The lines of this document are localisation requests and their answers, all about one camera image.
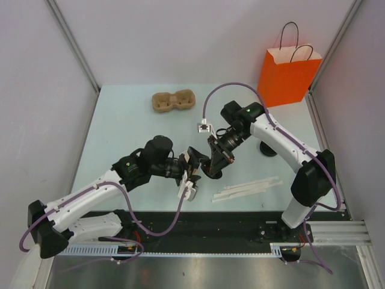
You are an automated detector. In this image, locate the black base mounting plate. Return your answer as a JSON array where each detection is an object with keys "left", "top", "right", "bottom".
[{"left": 61, "top": 210, "right": 351, "bottom": 250}]

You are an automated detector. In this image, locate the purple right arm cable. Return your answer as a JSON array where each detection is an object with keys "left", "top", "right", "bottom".
[{"left": 203, "top": 83, "right": 342, "bottom": 211}]

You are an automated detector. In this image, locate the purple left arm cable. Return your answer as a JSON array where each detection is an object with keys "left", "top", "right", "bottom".
[{"left": 19, "top": 176, "right": 189, "bottom": 252}]

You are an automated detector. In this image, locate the aluminium frame rail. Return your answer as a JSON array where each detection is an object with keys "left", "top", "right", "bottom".
[{"left": 309, "top": 221, "right": 371, "bottom": 246}]

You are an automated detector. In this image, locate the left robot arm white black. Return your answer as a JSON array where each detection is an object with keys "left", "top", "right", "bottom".
[{"left": 26, "top": 135, "right": 208, "bottom": 259}]

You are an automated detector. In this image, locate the brown pulp cup carrier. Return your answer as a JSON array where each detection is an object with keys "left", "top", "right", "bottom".
[{"left": 152, "top": 89, "right": 196, "bottom": 113}]

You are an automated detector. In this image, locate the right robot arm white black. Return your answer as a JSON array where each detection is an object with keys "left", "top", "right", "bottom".
[{"left": 201, "top": 101, "right": 336, "bottom": 241}]

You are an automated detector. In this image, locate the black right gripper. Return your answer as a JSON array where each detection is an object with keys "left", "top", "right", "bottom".
[{"left": 208, "top": 128, "right": 250, "bottom": 176}]

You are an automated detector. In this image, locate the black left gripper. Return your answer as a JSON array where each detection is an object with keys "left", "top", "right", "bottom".
[{"left": 150, "top": 148, "right": 209, "bottom": 187}]

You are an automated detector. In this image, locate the orange paper bag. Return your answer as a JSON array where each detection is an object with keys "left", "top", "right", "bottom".
[{"left": 257, "top": 36, "right": 322, "bottom": 108}]

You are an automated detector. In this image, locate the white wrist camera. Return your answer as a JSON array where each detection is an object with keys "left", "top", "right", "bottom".
[
  {"left": 197, "top": 118, "right": 215, "bottom": 134},
  {"left": 177, "top": 178, "right": 197, "bottom": 202}
]

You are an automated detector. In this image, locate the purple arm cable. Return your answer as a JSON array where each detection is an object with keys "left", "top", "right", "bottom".
[
  {"left": 19, "top": 176, "right": 189, "bottom": 252},
  {"left": 203, "top": 83, "right": 342, "bottom": 211}
]

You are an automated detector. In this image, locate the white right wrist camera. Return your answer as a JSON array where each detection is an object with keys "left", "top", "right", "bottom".
[{"left": 197, "top": 118, "right": 215, "bottom": 134}]

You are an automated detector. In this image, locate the white slotted cable duct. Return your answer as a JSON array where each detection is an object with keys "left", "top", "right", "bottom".
[{"left": 58, "top": 244, "right": 282, "bottom": 258}]

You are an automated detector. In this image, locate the black plastic cup lid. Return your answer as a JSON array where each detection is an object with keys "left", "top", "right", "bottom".
[{"left": 200, "top": 160, "right": 223, "bottom": 179}]

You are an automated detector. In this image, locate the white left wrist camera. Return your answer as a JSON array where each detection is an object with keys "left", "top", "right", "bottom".
[{"left": 177, "top": 178, "right": 197, "bottom": 202}]

